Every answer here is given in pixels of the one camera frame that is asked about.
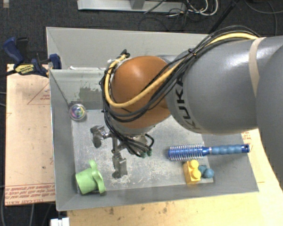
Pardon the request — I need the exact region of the light green toy cup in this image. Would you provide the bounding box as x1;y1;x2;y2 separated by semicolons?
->
75;159;107;196

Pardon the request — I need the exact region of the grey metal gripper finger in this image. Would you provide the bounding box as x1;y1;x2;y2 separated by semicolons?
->
90;125;112;149
111;155;128;179

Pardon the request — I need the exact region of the blue round hairbrush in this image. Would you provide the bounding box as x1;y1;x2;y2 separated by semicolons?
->
167;143;251;162

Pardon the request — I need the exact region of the grey metal bin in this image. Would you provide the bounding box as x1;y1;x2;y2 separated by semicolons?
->
46;26;260;212

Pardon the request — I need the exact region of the yellow toy brick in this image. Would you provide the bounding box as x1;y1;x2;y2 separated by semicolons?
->
182;159;202;186

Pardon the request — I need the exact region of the small blue rubber toy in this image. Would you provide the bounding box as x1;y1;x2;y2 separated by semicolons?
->
198;164;215;179

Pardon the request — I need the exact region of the brown cardboard board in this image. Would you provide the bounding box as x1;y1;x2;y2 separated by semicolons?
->
4;64;57;207

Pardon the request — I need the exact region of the clear iridescent ball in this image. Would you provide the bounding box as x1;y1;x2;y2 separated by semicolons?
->
69;103;87;122

